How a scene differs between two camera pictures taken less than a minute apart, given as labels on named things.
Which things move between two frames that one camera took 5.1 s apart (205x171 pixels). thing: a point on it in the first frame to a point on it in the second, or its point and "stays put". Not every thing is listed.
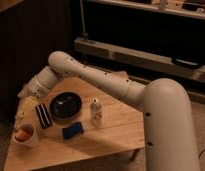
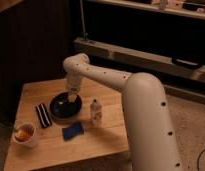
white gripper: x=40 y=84 to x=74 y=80
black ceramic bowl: x=65 y=105 stays put
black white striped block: x=44 y=117 stays put
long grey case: x=143 y=59 stays put
